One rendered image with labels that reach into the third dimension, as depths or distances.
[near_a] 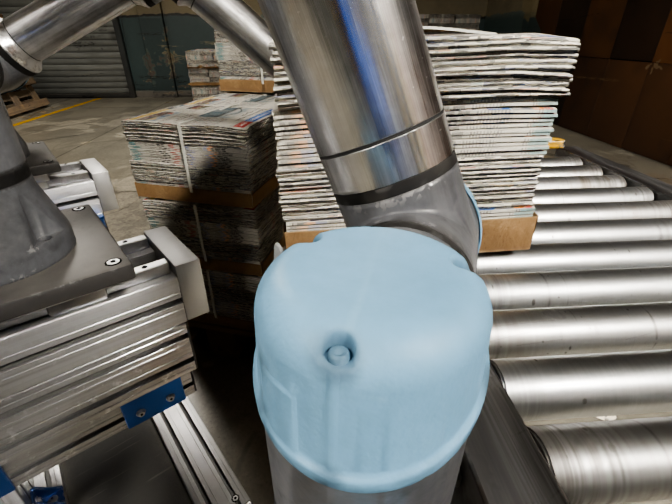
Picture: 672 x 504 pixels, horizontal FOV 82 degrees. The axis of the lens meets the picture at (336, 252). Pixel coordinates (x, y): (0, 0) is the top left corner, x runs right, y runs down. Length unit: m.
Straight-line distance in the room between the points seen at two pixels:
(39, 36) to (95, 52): 7.80
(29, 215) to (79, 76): 8.55
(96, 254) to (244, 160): 0.64
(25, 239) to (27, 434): 0.24
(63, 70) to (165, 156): 7.97
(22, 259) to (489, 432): 0.45
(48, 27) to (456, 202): 0.94
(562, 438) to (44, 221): 0.51
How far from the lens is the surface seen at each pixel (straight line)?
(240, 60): 1.68
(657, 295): 0.56
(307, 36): 0.20
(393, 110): 0.20
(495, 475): 0.29
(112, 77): 8.78
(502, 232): 0.48
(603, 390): 0.38
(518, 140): 0.45
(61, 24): 1.04
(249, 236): 1.17
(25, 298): 0.47
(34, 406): 0.60
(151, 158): 1.25
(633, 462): 0.34
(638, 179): 0.92
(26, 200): 0.51
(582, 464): 0.32
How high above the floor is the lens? 1.03
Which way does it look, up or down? 29 degrees down
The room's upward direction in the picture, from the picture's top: straight up
